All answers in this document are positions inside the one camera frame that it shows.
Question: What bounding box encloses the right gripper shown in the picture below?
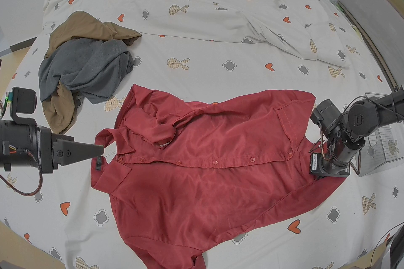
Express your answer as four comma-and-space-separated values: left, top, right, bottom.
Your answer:
309, 132, 367, 181

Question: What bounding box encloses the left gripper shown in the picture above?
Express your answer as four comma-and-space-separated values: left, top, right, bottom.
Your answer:
0, 120, 105, 174

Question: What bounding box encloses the red shirt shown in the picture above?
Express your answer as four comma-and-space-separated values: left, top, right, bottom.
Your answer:
91, 83, 348, 269

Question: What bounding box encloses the clear plastic box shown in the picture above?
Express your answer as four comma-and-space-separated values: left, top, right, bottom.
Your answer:
357, 92, 404, 177

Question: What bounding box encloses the grey garment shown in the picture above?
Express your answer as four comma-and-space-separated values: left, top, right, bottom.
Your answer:
39, 38, 134, 105

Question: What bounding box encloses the brown garment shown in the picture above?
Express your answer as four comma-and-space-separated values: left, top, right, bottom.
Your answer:
42, 11, 142, 135

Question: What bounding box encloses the bed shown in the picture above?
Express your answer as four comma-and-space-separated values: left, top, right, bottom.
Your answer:
0, 0, 404, 269

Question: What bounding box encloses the white printed quilt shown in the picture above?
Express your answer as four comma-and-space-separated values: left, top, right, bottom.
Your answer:
42, 0, 351, 69

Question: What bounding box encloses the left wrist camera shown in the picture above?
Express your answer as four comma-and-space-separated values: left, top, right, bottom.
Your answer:
4, 87, 38, 127

